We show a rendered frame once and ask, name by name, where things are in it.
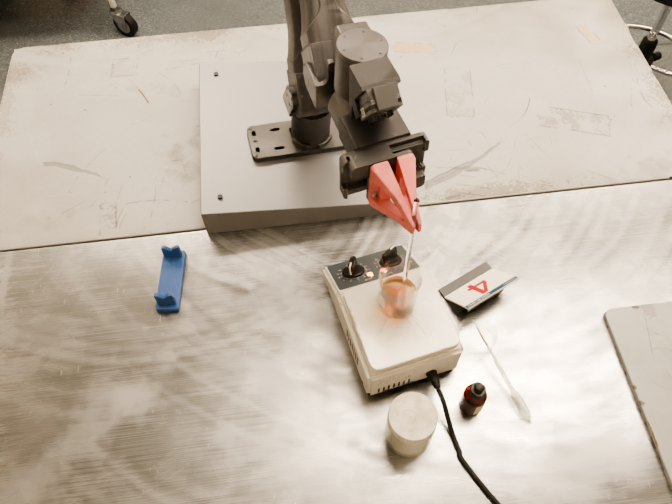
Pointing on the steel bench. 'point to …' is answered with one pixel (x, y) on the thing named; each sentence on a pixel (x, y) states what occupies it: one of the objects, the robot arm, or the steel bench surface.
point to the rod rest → (171, 279)
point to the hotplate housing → (427, 367)
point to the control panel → (364, 268)
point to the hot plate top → (407, 331)
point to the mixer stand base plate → (648, 368)
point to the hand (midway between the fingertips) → (413, 223)
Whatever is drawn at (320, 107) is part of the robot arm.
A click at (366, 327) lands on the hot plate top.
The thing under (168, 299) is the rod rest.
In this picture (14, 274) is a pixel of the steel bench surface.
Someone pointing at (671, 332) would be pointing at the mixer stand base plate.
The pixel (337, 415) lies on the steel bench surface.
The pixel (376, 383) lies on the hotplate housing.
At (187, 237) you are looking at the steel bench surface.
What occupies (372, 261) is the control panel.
